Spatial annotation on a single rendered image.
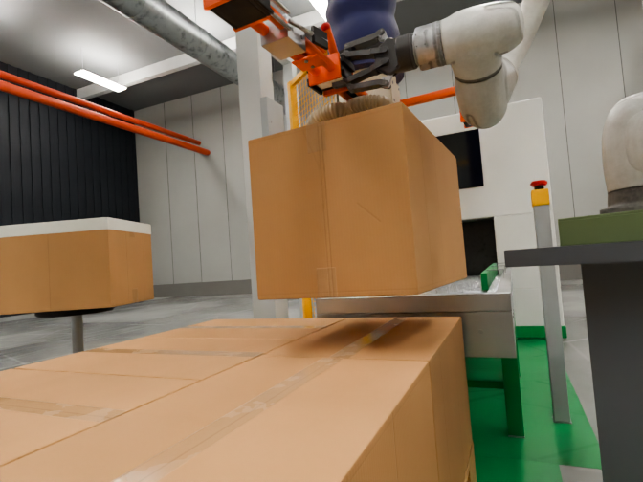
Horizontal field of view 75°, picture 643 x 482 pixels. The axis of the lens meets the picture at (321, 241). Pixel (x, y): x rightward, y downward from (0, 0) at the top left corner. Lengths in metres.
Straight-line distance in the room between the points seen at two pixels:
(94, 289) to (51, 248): 0.27
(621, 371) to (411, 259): 0.54
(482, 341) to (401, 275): 0.70
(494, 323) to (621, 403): 0.47
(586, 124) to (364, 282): 9.99
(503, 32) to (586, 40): 10.36
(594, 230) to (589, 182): 9.43
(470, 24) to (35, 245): 1.95
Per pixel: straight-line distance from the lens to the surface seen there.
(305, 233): 0.97
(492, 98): 1.06
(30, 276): 2.30
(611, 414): 1.20
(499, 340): 1.53
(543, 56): 11.16
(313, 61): 0.99
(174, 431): 0.64
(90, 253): 2.13
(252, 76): 2.82
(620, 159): 1.20
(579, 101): 10.87
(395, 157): 0.90
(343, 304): 1.62
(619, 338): 1.16
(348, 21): 1.31
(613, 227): 1.10
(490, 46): 0.98
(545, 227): 2.07
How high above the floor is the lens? 0.75
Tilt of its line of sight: 3 degrees up
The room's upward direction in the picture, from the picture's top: 4 degrees counter-clockwise
